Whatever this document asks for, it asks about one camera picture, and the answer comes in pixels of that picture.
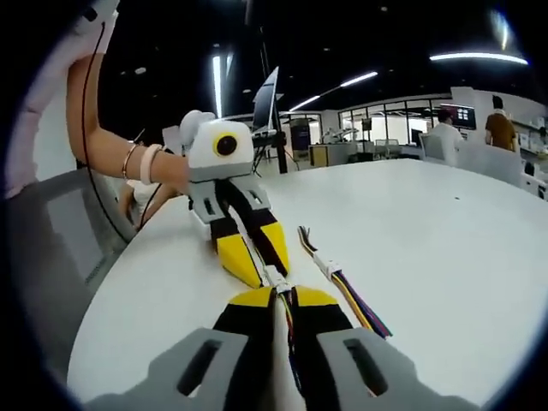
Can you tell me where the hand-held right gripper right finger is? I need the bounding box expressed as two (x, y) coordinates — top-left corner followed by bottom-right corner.
(292, 285), (480, 411)

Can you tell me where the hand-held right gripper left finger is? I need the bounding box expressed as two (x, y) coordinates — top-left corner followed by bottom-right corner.
(84, 286), (277, 411)

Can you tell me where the multicolour JST connector cable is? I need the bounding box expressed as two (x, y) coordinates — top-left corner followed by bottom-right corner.
(276, 281), (303, 390)
(325, 261), (394, 343)

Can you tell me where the person's left hand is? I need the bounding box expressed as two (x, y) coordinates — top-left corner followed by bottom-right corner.
(158, 154), (193, 199)

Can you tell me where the gold bangle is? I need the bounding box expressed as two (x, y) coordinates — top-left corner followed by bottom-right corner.
(121, 143), (139, 181)

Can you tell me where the open laptop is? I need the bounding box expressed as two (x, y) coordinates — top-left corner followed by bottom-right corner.
(251, 65), (284, 139)

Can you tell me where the wooden cabinet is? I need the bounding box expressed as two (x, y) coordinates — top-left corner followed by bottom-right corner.
(307, 144), (331, 169)

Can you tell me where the person's white shirt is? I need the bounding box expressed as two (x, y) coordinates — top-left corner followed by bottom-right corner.
(6, 0), (121, 200)

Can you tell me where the white worn device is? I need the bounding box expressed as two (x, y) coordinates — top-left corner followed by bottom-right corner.
(79, 0), (121, 25)

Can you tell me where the white mesh office chair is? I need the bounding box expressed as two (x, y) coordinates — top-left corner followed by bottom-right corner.
(418, 132), (434, 162)

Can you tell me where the grey backed office chair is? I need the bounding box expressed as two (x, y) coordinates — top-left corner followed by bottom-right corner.
(455, 140), (522, 184)

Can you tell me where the long ceiling light strip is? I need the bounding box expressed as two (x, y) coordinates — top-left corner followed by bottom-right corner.
(428, 51), (530, 67)

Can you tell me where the pink bracelet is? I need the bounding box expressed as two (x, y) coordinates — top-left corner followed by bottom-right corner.
(140, 143), (164, 187)

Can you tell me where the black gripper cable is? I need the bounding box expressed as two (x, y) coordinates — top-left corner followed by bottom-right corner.
(80, 21), (166, 235)

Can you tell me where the wall screen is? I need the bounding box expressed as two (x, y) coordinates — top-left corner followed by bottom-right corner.
(452, 106), (478, 130)

